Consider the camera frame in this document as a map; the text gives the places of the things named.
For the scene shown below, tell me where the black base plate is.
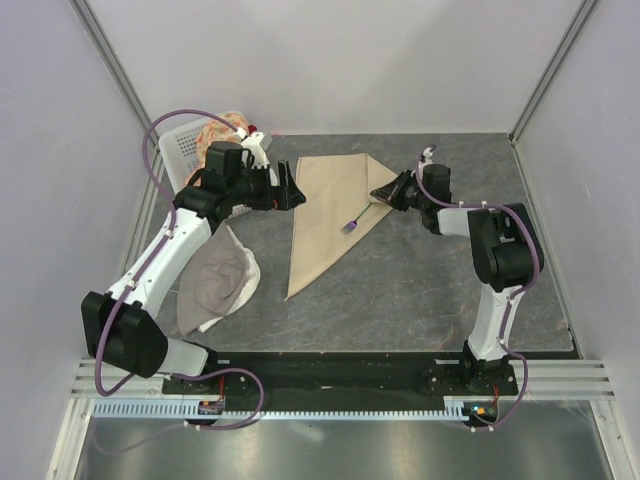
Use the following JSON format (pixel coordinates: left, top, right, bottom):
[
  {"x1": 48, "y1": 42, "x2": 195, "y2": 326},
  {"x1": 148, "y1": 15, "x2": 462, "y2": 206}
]
[{"x1": 163, "y1": 351, "x2": 519, "y2": 396}]

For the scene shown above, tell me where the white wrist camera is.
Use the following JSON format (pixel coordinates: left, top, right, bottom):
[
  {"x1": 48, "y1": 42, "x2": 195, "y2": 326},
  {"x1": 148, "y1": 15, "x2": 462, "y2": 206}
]
[
  {"x1": 240, "y1": 131, "x2": 272, "y2": 169},
  {"x1": 418, "y1": 144, "x2": 436, "y2": 165}
]

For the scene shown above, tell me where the orange floral cloth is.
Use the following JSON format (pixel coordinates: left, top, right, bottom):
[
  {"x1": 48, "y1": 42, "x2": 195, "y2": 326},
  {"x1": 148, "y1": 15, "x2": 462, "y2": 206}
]
[{"x1": 183, "y1": 110, "x2": 249, "y2": 186}]

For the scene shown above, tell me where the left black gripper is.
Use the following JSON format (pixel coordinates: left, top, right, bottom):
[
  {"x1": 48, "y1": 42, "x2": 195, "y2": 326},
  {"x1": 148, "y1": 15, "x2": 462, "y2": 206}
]
[{"x1": 228, "y1": 161, "x2": 305, "y2": 212}]

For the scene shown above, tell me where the beige cloth napkin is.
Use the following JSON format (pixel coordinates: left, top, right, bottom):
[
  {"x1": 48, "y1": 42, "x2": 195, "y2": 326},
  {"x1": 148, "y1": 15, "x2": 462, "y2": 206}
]
[{"x1": 287, "y1": 153, "x2": 397, "y2": 298}]

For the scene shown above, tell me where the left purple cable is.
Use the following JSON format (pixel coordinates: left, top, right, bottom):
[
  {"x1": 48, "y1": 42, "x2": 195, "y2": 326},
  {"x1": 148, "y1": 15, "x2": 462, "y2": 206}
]
[{"x1": 93, "y1": 107, "x2": 249, "y2": 454}]

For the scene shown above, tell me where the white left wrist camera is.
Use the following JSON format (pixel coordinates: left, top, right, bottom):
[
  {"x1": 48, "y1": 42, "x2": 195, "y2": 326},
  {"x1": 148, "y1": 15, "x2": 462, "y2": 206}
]
[{"x1": 240, "y1": 131, "x2": 272, "y2": 169}]

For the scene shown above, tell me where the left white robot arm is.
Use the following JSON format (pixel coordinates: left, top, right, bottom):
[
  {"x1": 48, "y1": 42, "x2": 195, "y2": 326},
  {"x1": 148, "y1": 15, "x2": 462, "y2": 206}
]
[{"x1": 81, "y1": 141, "x2": 306, "y2": 393}]

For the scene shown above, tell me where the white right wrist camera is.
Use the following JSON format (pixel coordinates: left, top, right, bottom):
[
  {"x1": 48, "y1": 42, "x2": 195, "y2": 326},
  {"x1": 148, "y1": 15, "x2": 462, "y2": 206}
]
[{"x1": 418, "y1": 144, "x2": 436, "y2": 165}]

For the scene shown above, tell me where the white plastic basket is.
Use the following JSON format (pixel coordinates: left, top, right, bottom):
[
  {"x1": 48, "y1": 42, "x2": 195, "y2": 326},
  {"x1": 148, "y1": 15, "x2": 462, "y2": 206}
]
[{"x1": 159, "y1": 114, "x2": 249, "y2": 193}]

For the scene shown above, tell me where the slotted cable duct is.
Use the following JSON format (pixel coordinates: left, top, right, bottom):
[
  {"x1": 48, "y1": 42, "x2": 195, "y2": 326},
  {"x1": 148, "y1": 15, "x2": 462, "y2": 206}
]
[{"x1": 92, "y1": 399, "x2": 469, "y2": 422}]

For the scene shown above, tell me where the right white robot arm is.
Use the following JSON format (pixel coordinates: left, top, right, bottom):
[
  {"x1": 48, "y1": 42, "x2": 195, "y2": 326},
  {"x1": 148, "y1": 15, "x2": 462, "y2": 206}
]
[{"x1": 371, "y1": 163, "x2": 544, "y2": 394}]

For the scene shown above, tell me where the grey cloth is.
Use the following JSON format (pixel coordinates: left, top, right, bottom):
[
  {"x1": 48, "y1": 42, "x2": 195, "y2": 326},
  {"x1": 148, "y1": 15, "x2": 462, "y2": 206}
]
[{"x1": 177, "y1": 222, "x2": 250, "y2": 335}]

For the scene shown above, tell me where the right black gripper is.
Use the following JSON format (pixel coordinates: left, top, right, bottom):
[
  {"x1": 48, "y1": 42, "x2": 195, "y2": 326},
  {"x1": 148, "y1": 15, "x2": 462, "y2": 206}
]
[{"x1": 372, "y1": 168, "x2": 429, "y2": 211}]

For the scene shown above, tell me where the iridescent rainbow fork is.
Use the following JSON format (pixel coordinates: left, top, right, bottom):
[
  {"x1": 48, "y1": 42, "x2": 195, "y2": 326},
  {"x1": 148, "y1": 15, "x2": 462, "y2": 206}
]
[{"x1": 341, "y1": 202, "x2": 373, "y2": 234}]

